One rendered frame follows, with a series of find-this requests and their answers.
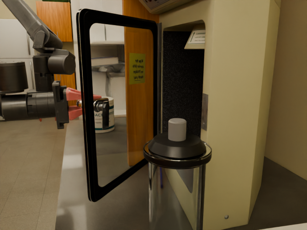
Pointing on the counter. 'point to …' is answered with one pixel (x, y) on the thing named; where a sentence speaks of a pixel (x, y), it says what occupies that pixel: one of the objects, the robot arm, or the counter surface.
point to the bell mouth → (197, 38)
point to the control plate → (155, 3)
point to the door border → (87, 87)
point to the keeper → (204, 111)
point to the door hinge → (159, 77)
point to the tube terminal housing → (232, 98)
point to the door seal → (92, 92)
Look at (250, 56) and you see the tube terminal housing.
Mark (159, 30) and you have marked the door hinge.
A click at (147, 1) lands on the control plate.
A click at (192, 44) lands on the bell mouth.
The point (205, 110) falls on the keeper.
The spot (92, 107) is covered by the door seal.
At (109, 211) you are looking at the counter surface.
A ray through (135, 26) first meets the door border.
